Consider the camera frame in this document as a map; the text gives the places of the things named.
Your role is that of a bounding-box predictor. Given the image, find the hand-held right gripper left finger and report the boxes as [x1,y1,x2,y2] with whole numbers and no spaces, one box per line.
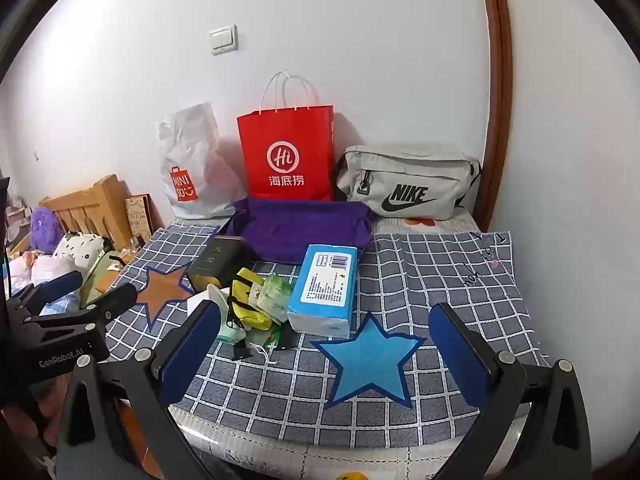
[54,299,223,480]

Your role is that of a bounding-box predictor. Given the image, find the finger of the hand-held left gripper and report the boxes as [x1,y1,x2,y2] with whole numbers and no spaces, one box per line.
[7,270,83,318]
[27,282,138,333]

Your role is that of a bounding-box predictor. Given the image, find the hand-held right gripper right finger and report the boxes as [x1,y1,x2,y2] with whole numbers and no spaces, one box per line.
[427,301,593,480]

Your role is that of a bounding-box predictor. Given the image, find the green sachet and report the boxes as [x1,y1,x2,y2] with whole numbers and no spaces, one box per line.
[260,322,283,351]

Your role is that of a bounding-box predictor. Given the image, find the green wet wipes packet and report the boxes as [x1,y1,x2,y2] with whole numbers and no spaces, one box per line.
[257,274,296,323]

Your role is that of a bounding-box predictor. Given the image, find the purple towel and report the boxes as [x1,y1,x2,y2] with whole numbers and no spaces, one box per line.
[218,197,379,266]

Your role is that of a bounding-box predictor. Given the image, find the pastel bedding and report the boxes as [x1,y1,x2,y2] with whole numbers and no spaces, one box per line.
[7,252,76,316]

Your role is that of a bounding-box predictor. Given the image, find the light green bedding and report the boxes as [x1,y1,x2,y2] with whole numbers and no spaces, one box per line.
[77,247,123,306]

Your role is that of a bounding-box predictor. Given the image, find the polka-dot pillow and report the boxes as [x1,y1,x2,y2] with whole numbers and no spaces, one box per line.
[52,232,113,276]

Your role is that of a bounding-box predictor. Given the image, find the purple plush toy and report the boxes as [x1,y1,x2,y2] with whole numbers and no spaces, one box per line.
[29,207,63,256]

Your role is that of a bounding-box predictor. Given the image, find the grey checkered star blanket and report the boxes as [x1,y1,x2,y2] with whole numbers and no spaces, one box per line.
[102,222,551,441]

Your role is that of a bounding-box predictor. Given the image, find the wooden headboard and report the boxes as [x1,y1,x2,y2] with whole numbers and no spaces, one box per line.
[39,174,132,251]

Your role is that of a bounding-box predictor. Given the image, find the dark green box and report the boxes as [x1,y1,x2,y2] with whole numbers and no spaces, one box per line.
[186,235,247,292]

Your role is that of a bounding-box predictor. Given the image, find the blue tissue pack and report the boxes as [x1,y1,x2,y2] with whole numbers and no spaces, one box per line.
[286,244,361,338]

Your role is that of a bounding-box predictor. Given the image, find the white plastic shopping bag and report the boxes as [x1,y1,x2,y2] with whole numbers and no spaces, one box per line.
[157,102,248,221]

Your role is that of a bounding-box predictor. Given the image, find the grey waist bag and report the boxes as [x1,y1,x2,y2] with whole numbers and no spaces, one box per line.
[334,144,483,221]

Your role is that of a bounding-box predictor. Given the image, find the red paper bag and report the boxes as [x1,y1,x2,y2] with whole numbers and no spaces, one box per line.
[236,70,335,202]

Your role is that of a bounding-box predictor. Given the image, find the white light switch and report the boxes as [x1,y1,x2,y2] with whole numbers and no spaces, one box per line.
[209,25,240,56]

